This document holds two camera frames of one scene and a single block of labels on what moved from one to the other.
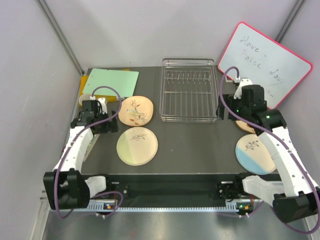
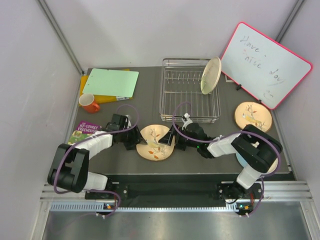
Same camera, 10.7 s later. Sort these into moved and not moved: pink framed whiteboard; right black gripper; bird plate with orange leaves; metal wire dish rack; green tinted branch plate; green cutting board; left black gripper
Moved: right black gripper; bird plate with orange leaves; green tinted branch plate; left black gripper
Not moved: green cutting board; pink framed whiteboard; metal wire dish rack
